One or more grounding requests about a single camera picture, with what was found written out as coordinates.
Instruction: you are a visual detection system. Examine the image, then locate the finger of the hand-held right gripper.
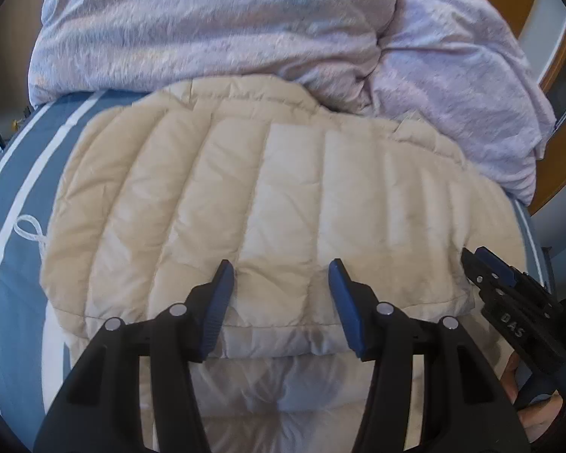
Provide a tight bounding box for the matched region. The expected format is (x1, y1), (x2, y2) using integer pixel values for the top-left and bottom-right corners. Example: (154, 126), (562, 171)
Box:
(461, 247), (566, 374)
(475, 247), (566, 337)

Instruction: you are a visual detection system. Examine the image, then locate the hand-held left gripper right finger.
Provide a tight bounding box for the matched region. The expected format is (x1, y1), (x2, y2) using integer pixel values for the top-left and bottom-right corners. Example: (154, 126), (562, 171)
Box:
(328, 259), (531, 453)

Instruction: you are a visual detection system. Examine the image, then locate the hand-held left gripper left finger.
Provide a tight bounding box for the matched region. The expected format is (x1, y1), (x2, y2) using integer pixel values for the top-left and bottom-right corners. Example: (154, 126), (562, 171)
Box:
(33, 259), (235, 453)

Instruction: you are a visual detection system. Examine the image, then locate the beige puffer jacket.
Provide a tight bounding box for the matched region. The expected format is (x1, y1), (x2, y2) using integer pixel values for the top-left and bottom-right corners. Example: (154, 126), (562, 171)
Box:
(40, 78), (529, 453)

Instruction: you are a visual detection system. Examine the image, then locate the person's right hand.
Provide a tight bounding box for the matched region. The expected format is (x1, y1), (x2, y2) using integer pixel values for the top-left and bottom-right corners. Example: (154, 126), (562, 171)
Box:
(501, 353), (566, 437)

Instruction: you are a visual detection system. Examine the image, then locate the blue white striped bed sheet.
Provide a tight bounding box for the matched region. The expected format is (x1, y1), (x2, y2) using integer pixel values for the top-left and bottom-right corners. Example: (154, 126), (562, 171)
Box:
(0, 87), (548, 453)

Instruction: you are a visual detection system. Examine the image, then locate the lilac fluffy duvet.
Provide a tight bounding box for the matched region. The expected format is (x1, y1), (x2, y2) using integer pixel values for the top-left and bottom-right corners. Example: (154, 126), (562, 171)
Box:
(28, 0), (557, 206)

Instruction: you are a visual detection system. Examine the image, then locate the wooden frame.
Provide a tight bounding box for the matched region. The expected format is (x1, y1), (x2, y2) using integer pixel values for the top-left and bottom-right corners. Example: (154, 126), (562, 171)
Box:
(478, 0), (566, 218)

